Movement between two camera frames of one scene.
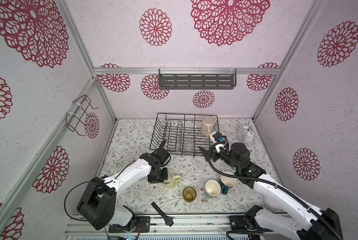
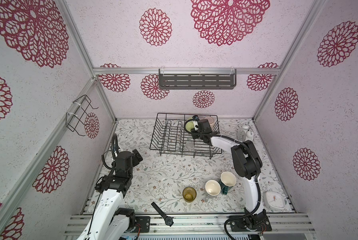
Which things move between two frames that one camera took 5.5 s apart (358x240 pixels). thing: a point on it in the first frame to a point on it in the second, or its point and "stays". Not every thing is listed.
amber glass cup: x=189 y=194 stays
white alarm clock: x=245 y=135 stays
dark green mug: x=226 y=182 stays
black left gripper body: x=160 y=176 to x=134 y=161
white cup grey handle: x=212 y=187 stays
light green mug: x=172 y=180 to x=189 y=125
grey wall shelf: x=177 y=78 stays
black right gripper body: x=225 y=156 to x=196 y=134
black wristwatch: x=168 y=220 stays
